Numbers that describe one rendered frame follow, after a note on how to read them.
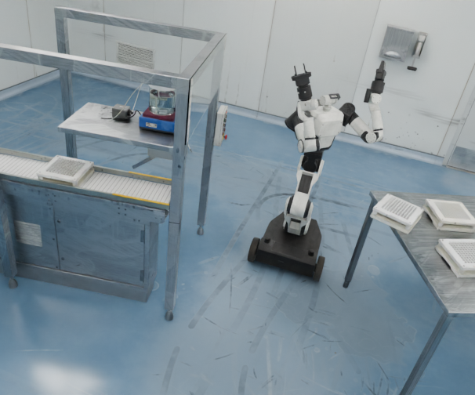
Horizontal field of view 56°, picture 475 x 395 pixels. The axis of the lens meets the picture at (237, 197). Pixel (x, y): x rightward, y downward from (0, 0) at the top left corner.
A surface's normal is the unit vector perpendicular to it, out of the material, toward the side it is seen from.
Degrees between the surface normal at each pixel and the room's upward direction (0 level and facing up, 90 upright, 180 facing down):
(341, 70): 90
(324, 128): 90
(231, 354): 0
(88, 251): 90
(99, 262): 90
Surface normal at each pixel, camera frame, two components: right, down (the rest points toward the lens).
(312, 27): -0.33, 0.47
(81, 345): 0.13, -0.83
